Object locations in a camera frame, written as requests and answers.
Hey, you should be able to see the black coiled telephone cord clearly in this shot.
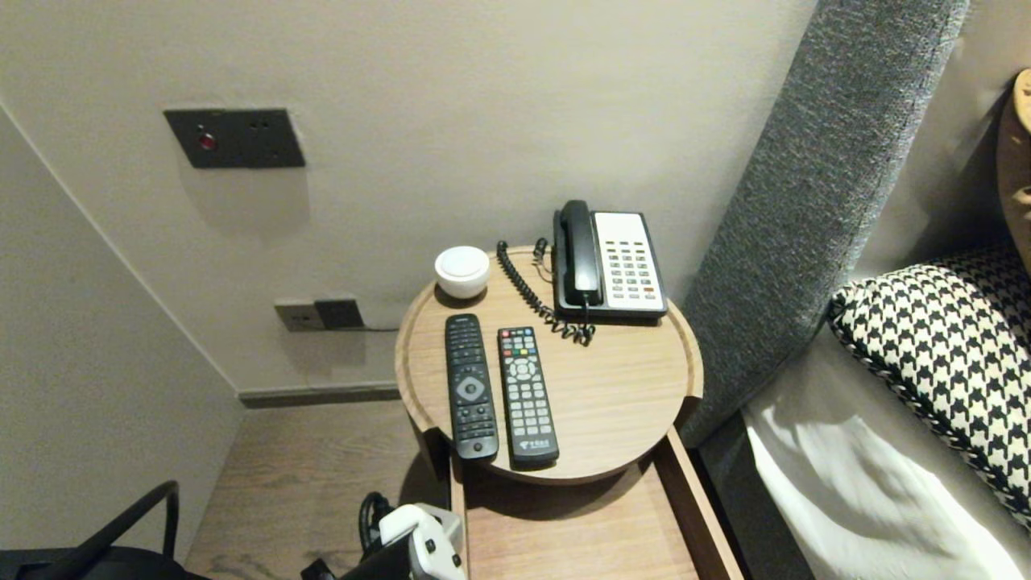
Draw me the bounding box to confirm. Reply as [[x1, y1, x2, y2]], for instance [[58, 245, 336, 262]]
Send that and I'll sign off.
[[495, 238, 597, 346]]

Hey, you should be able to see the white round bowl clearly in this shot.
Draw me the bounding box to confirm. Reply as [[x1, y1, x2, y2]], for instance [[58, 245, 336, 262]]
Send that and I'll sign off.
[[434, 245, 491, 300]]

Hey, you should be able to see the black and white wrist camera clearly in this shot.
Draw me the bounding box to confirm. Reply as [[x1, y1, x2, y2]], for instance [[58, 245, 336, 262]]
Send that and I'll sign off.
[[377, 503, 468, 580]]

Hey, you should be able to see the grey brown baseboard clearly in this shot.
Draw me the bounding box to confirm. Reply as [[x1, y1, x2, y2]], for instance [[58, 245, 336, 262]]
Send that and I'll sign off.
[[238, 384, 404, 409]]

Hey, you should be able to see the dark wall switch panel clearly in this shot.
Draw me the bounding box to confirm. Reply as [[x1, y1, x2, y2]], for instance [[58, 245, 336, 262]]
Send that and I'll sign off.
[[163, 108, 306, 169]]

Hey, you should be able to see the white bedding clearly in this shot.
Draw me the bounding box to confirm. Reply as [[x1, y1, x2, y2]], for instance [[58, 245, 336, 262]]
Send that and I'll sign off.
[[741, 322, 1031, 580]]

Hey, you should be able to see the black remote with diamond pad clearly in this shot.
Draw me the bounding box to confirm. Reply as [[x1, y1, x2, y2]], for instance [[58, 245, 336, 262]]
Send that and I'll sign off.
[[445, 313, 499, 462]]

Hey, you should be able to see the beige upholstered headboard panel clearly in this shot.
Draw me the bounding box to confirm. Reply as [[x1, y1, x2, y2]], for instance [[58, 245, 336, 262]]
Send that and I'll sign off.
[[854, 0, 1031, 281]]

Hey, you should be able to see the black telephone handset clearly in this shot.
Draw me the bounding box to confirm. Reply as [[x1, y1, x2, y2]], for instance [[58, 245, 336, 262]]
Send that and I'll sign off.
[[558, 200, 604, 307]]

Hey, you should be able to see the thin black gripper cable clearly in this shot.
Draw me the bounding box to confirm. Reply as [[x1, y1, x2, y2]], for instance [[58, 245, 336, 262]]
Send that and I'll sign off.
[[358, 491, 395, 558]]

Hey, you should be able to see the black and white desk telephone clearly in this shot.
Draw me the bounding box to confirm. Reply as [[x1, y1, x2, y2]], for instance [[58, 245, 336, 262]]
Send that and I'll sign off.
[[553, 209, 669, 325]]

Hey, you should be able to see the round wooden side table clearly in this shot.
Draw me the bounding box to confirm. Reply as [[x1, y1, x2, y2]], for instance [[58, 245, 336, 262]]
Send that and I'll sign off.
[[395, 246, 704, 486]]

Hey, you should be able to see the tan brown cushion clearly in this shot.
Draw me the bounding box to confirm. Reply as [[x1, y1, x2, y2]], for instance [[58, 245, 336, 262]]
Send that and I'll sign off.
[[997, 68, 1031, 275]]

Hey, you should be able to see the wooden curved-front drawer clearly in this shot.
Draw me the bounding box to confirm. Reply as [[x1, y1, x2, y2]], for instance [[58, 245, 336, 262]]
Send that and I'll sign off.
[[449, 427, 746, 580]]

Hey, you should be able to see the dark grey bed base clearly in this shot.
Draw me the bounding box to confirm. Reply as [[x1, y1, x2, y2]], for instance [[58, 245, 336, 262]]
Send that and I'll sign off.
[[697, 411, 814, 580]]

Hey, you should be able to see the grey wall socket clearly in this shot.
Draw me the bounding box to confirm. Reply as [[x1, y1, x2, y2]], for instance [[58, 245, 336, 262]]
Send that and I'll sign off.
[[274, 300, 327, 333]]

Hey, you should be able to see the grey fabric headboard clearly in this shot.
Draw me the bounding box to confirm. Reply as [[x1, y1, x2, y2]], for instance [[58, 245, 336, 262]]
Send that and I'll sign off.
[[681, 0, 971, 448]]

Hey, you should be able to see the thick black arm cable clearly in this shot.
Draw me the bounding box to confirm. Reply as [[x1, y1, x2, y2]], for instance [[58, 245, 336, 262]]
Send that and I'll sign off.
[[44, 481, 180, 580]]

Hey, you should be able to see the black white houndstooth pillow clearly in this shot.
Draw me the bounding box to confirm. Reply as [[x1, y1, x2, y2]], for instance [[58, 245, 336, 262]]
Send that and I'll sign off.
[[828, 246, 1031, 528]]

